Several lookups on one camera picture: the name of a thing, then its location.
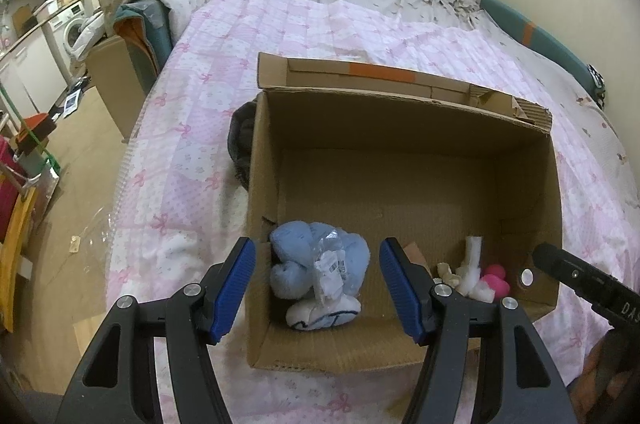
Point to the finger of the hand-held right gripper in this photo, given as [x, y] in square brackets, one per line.
[565, 266]

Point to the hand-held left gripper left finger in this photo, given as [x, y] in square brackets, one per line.
[235, 289]

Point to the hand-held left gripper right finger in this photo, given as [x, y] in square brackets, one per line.
[398, 289]

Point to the tan sponge piece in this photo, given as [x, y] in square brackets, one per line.
[417, 254]

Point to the beige cloth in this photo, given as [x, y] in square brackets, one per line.
[447, 275]

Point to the clear plastic packet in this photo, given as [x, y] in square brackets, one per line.
[330, 269]

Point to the pink rubber toy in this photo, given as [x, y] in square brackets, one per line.
[495, 282]

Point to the light blue plush toy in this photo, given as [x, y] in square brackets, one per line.
[295, 244]

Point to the white small figure toy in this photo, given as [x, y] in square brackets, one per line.
[472, 259]

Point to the white sock with dark stripe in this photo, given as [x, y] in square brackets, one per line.
[320, 314]

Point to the brown cardboard box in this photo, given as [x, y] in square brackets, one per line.
[390, 174]
[115, 84]

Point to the person's right hand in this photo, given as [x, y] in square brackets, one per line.
[595, 369]

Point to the dark grey cloth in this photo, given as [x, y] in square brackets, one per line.
[242, 144]

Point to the small beige tag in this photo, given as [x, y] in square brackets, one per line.
[75, 244]

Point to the pink patchwork bow blanket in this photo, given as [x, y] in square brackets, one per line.
[200, 114]

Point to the yellow curved board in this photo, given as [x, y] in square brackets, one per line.
[17, 244]

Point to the teal mat with orange band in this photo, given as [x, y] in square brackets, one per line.
[550, 44]

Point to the closed brown cardboard box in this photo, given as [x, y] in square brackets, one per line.
[115, 84]

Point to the printed paper sheet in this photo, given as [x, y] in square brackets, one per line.
[72, 101]

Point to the red bag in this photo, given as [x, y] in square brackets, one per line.
[6, 189]

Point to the orange and black box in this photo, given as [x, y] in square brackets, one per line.
[36, 131]

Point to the teal and orange folded mat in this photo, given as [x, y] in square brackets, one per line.
[150, 34]

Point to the white kitchen cabinet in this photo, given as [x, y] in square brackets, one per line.
[27, 69]

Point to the white washing machine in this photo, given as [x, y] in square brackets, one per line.
[70, 31]

